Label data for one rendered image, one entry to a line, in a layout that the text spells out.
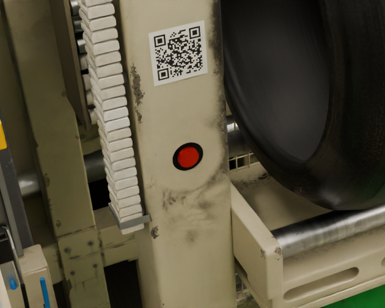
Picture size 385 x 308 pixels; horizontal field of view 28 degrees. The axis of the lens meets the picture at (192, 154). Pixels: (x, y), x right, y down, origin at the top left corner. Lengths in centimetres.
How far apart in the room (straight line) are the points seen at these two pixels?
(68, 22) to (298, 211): 52
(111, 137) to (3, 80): 78
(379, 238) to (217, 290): 27
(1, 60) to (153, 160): 77
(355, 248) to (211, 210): 23
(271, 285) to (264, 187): 35
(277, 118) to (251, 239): 33
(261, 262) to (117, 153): 26
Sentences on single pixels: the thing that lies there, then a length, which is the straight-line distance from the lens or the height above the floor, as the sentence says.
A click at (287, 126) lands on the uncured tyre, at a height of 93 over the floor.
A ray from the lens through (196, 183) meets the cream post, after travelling 110.
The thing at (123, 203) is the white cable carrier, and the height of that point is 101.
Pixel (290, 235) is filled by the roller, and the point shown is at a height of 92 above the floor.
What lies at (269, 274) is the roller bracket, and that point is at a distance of 110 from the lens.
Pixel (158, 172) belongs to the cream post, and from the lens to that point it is 106.
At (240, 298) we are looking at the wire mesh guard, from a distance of 190.
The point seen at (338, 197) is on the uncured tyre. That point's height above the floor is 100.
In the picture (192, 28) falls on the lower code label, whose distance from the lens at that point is 98.
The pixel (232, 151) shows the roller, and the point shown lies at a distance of 136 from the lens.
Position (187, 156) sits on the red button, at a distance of 106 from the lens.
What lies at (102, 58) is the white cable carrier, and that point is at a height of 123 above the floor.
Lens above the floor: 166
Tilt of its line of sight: 34 degrees down
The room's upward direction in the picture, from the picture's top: 5 degrees counter-clockwise
